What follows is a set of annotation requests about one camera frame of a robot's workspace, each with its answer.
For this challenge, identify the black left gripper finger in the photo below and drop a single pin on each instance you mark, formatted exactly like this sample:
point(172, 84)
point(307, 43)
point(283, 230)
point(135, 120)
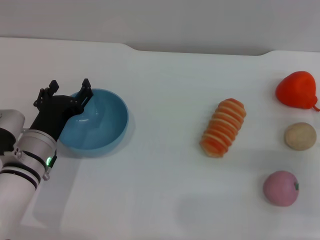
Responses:
point(53, 87)
point(86, 92)

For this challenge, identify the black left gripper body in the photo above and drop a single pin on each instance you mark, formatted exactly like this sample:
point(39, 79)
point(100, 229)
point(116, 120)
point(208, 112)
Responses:
point(55, 112)

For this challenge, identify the blue bowl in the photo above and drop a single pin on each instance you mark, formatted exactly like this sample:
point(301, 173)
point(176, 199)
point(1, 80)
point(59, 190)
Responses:
point(107, 125)

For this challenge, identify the orange striped bread loaf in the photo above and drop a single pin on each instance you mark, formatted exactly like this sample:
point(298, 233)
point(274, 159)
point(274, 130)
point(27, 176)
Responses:
point(223, 127)

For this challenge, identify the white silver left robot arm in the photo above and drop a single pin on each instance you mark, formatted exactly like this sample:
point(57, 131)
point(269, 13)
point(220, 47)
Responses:
point(15, 195)

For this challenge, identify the red toy fruit with stem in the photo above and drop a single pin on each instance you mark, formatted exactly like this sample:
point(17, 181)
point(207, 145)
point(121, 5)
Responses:
point(296, 90)

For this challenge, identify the beige round potato toy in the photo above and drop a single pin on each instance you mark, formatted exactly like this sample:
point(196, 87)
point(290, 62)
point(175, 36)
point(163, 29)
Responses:
point(300, 136)

